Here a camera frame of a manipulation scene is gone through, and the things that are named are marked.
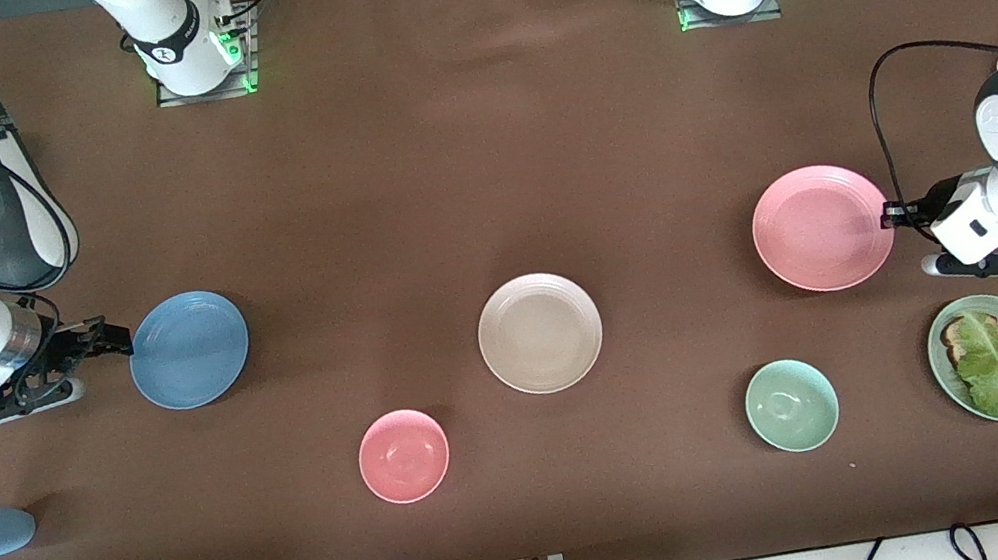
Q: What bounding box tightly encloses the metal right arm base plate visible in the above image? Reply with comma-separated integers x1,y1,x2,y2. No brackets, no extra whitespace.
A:
143,2,267,111

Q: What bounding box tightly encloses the blue plate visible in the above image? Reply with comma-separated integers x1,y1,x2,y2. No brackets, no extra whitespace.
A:
120,283,260,418

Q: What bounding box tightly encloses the toast slice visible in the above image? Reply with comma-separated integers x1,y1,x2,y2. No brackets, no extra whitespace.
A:
937,308,998,368

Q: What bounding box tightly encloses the beige plate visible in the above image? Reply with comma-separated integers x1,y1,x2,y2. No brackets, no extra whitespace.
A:
468,263,612,404

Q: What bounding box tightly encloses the brown table cloth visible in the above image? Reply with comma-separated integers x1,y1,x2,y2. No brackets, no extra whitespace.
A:
0,0,998,560

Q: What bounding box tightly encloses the small pink bowl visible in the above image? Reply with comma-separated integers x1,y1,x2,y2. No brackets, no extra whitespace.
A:
351,402,458,511

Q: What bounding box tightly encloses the pink plate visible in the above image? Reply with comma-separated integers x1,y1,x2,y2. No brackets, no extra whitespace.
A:
743,154,904,304

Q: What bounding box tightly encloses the small green bowl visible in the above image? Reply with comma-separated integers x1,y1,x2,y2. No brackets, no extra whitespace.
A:
739,351,846,460

